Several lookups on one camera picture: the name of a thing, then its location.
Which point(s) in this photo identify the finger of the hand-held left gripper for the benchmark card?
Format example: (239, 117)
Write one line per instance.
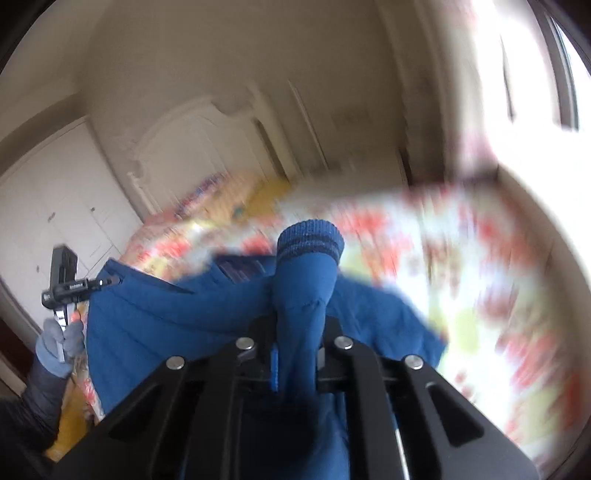
(106, 282)

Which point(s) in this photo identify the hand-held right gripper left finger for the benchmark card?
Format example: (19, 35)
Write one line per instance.
(274, 369)

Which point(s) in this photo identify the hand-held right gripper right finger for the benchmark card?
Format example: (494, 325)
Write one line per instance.
(369, 369)

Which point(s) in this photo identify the blue quilted jacket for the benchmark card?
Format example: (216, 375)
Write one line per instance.
(207, 314)

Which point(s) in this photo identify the person's left forearm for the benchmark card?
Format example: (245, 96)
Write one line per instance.
(37, 410)

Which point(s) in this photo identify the person's left hand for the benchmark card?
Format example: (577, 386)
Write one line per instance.
(57, 346)

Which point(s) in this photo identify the white wardrobe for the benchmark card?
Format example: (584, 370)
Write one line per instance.
(60, 207)

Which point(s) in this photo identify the floral quilt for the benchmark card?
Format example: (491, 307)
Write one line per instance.
(461, 286)

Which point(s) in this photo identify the white bed headboard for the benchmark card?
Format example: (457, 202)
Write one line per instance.
(198, 147)

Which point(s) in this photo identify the printed curtain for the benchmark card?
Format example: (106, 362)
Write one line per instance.
(438, 92)

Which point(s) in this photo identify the window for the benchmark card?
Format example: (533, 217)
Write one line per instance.
(549, 69)

